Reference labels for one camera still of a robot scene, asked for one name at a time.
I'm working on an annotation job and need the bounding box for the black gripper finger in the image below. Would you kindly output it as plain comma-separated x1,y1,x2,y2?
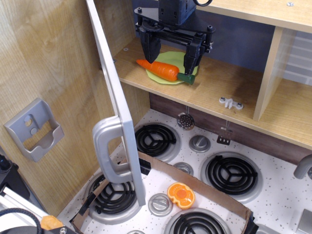
140,30,161,63
183,33,205,75

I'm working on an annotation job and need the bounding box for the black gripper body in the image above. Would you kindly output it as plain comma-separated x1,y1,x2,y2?
134,0,215,53

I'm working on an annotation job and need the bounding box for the grey toy microwave door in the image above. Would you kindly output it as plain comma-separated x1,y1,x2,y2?
86,0,146,206

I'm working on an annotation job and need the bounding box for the light green plate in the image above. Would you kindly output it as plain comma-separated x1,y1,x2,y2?
146,51,185,85

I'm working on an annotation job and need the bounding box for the orange toy carrot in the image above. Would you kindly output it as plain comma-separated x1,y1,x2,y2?
136,59,195,85

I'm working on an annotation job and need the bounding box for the white door latch catch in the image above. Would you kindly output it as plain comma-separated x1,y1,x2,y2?
219,97,244,110

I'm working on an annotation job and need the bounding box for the hanging toy skimmer ladle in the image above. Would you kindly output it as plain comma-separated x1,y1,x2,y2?
176,106,195,131

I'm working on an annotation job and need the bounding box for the wooden shelf unit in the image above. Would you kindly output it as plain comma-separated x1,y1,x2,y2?
96,0,312,149

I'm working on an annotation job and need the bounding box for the hanging toy spatula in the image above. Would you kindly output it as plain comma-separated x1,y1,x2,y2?
217,120,233,145

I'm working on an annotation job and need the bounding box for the grey knob back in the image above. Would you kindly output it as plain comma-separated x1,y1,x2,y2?
189,135,211,153

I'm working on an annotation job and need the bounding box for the grey knob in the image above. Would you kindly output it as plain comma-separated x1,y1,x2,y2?
189,135,211,153
148,193,173,217
174,162,194,176

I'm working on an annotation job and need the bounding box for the back left black burner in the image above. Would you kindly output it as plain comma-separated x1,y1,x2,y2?
135,123,181,163

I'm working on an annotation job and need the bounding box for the black burner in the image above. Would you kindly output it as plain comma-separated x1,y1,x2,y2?
163,208,232,234
135,123,181,163
89,181,141,225
199,152,263,204

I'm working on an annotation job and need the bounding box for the grey knob middle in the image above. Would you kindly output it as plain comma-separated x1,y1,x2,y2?
174,162,194,176

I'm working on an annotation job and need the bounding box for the brown cardboard fence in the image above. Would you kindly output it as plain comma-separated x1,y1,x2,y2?
70,152,258,234

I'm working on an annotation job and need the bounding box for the back right black burner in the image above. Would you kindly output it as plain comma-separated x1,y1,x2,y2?
199,152,263,204

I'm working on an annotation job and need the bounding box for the orange toy fruit half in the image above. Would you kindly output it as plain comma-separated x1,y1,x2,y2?
167,182,195,210

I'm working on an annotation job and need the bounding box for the grey knob front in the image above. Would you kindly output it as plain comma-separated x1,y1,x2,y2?
148,193,173,217

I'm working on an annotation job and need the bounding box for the grey toy faucet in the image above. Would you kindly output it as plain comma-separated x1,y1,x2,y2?
293,155,312,179

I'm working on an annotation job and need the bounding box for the front left black burner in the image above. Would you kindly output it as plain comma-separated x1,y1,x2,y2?
89,181,141,225

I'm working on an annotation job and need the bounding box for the front right black burner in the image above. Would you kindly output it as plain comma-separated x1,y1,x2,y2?
163,208,232,234

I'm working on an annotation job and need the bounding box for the grey wall holder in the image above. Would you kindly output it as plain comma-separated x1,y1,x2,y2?
4,98,64,162

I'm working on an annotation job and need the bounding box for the black cable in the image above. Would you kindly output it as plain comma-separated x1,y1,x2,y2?
0,207,42,234

